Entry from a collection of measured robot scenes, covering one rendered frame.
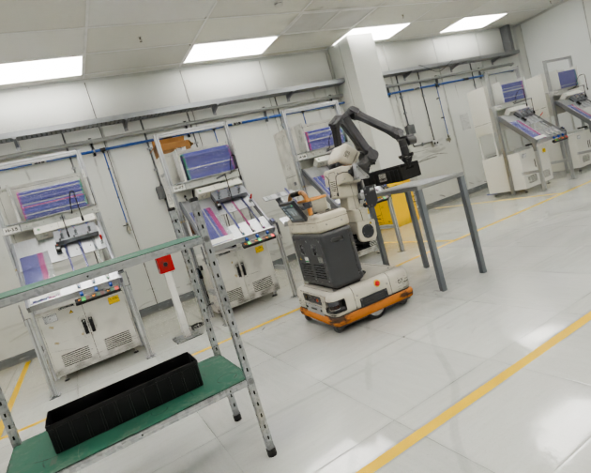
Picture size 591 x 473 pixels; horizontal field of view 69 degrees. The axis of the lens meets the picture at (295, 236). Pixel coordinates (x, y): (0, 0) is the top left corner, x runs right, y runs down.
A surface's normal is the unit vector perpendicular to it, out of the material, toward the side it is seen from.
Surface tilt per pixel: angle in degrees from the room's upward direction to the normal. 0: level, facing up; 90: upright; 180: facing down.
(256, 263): 90
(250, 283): 90
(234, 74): 90
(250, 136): 90
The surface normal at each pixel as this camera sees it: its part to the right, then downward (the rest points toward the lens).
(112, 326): 0.47, 0.00
